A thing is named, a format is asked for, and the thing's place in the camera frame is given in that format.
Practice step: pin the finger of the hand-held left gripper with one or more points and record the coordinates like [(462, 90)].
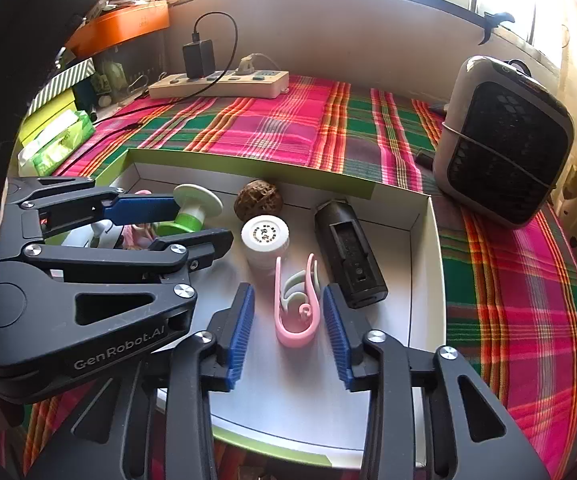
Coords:
[(188, 247), (138, 210)]

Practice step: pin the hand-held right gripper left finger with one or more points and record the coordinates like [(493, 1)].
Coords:
[(241, 335)]

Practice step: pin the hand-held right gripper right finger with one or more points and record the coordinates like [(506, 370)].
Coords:
[(336, 335)]

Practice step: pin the pink and grey clip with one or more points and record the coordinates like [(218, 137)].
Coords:
[(136, 237), (293, 337)]

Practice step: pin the panda face toy ball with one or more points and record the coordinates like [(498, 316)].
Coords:
[(103, 235)]

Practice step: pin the green and white spool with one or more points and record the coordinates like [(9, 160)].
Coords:
[(196, 205)]

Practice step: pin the white cardboard box green rim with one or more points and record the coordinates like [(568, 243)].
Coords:
[(268, 410)]

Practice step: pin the carved brown walnut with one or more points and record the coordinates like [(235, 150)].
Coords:
[(258, 200)]

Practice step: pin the white round jar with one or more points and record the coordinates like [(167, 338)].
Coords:
[(264, 235)]

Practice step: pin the black cylindrical device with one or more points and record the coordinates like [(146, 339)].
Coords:
[(353, 255)]

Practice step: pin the green tissue pack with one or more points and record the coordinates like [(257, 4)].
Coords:
[(58, 142)]

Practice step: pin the yellow-green box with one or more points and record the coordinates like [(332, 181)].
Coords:
[(43, 117)]

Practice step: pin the green white striped box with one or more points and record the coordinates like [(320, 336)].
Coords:
[(63, 82)]

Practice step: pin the black charger adapter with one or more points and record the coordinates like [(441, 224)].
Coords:
[(198, 60)]

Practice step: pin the beige power strip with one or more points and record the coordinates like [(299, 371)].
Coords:
[(248, 87)]

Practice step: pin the white plug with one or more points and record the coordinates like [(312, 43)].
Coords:
[(248, 66)]

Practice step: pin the plaid tablecloth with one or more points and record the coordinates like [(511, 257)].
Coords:
[(318, 120)]

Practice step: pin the orange box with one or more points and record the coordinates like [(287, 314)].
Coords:
[(118, 27)]

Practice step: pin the small grey desk heater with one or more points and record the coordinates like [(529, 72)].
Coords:
[(508, 145)]

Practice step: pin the black clamp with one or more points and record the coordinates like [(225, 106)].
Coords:
[(490, 22)]

